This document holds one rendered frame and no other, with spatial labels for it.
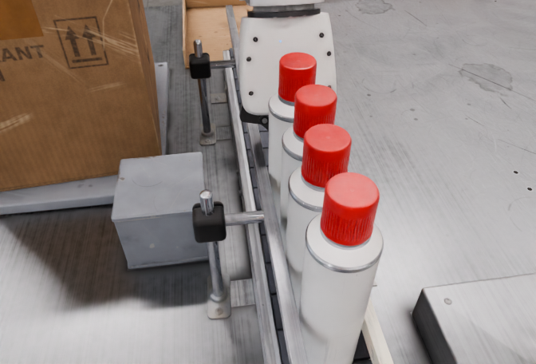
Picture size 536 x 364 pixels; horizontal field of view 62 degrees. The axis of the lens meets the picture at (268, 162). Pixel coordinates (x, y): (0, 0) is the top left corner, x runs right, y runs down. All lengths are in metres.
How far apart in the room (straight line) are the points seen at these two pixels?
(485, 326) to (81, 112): 0.50
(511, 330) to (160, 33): 0.88
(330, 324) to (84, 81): 0.39
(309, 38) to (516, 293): 0.33
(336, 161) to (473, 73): 0.70
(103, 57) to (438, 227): 0.46
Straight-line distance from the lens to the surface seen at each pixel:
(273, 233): 0.41
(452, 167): 0.72
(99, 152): 0.63
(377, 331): 0.42
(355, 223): 0.27
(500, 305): 0.51
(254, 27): 0.46
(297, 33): 0.46
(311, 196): 0.32
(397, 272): 0.56
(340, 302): 0.32
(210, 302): 0.52
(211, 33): 1.05
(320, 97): 0.35
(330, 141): 0.31
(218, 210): 0.42
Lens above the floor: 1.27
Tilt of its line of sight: 41 degrees down
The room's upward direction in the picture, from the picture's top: straight up
